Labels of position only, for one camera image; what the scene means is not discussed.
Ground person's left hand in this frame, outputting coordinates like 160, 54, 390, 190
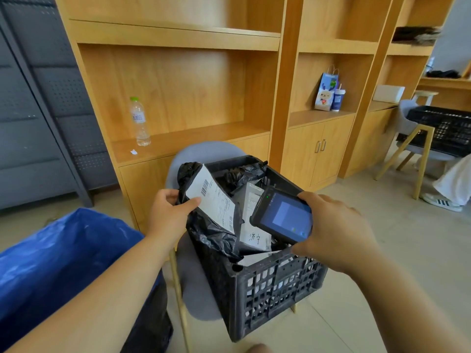
147, 188, 202, 251

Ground person's right hand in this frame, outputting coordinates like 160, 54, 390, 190
290, 191, 380, 276

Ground black parcel bag white label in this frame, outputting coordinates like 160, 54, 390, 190
177, 162, 244, 260

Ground black handheld scanner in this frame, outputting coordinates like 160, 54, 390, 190
249, 186, 314, 244

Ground person's right forearm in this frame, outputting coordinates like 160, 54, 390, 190
346, 251, 471, 353

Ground person's left forearm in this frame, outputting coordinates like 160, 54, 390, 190
5, 233, 181, 353

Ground white flat parcel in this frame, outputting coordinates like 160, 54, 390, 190
238, 250, 295, 269

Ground grey parcel with handwriting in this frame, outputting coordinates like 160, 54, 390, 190
235, 182, 274, 255

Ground black plastic crate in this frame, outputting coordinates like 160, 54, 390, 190
396, 105, 471, 158
186, 155, 329, 343

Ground crumpled black parcel bag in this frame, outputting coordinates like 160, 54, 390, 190
224, 162, 269, 196

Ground grey chair wooden legs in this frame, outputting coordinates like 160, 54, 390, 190
375, 99, 471, 200
165, 141, 297, 353

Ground clear plastic water bottle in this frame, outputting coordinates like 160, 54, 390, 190
130, 97, 152, 147

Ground wooden shelf unit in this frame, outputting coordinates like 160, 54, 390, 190
53, 0, 471, 232

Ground blue woven sack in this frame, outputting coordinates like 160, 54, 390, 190
0, 208, 166, 353

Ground blue white paper cup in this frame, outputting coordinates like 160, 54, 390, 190
330, 84, 346, 112

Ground blue white paper bag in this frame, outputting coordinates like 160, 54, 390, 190
314, 66, 340, 112

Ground white box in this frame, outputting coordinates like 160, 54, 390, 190
372, 85, 406, 104

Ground grey metal cabinet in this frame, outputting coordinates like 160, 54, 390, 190
0, 0, 119, 212

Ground black cloth item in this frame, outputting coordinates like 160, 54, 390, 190
426, 69, 461, 79

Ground pile of dark items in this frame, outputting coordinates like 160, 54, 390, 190
392, 26, 443, 47

